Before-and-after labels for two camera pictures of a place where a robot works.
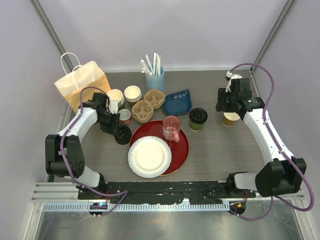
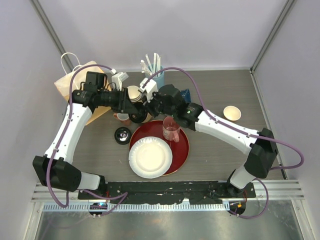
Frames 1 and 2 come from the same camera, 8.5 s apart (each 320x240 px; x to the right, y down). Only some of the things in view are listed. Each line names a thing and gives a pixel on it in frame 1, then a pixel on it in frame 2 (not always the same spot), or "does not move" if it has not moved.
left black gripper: (113, 128) -> (124, 104)
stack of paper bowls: (132, 93) does not move
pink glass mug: (171, 128) does not move
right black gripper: (220, 105) -> (149, 105)
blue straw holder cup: (156, 80) does not move
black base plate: (198, 193) does not move
